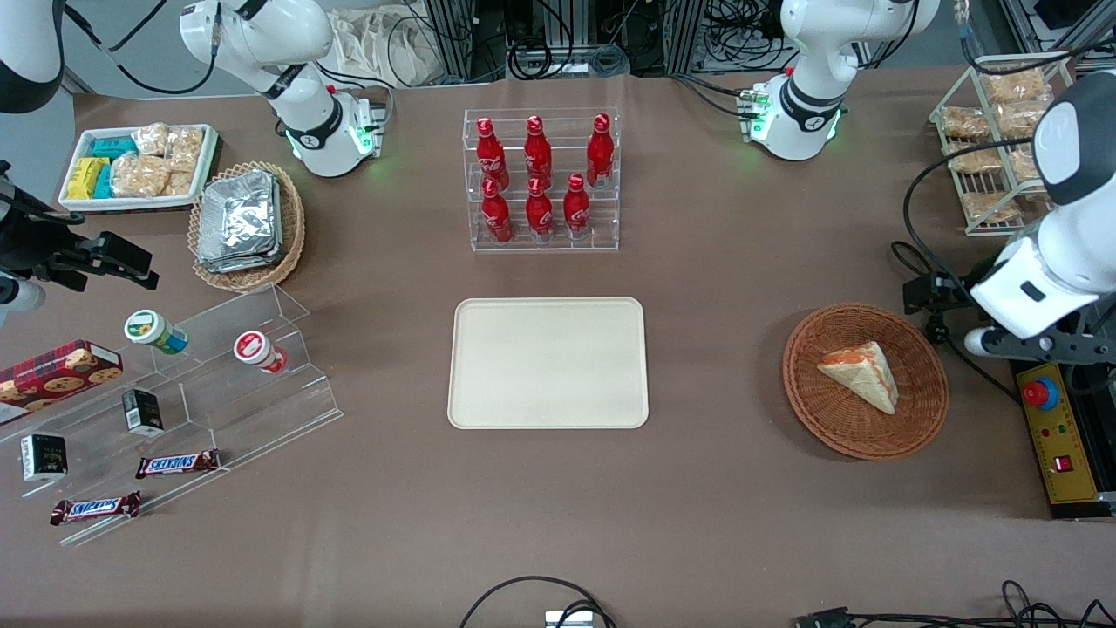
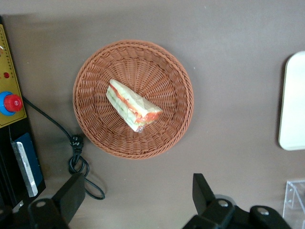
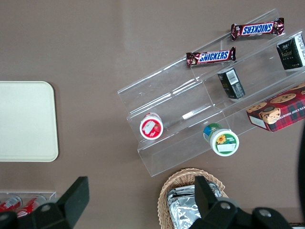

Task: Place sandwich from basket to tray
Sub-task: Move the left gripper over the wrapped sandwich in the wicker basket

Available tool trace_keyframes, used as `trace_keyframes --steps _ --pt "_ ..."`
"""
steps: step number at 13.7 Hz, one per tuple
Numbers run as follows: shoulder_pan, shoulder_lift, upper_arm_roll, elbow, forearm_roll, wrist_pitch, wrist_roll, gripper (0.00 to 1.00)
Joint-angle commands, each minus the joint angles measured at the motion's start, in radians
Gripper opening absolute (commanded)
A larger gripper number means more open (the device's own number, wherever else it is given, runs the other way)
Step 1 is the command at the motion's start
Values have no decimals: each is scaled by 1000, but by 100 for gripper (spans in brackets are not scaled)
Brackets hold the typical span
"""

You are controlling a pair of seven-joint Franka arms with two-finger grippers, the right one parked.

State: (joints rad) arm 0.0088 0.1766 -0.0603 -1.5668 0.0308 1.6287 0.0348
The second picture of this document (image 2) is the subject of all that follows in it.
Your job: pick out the cream plastic tray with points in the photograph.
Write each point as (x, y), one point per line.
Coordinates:
(294, 102)

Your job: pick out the clear acrylic can holder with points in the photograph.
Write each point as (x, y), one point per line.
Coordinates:
(294, 198)

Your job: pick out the wrapped triangle sandwich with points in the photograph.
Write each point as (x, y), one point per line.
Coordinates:
(133, 107)

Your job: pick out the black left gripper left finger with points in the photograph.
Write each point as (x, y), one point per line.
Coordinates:
(69, 193)

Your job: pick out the black control box yellow panel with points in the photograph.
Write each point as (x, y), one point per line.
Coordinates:
(14, 133)

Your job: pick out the silver metal bracket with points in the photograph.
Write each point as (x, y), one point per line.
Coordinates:
(25, 167)

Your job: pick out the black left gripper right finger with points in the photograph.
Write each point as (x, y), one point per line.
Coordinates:
(205, 195)

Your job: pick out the round brown wicker basket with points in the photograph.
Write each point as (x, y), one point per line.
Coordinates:
(95, 100)

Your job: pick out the red emergency stop button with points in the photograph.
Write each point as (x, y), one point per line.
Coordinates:
(12, 103)

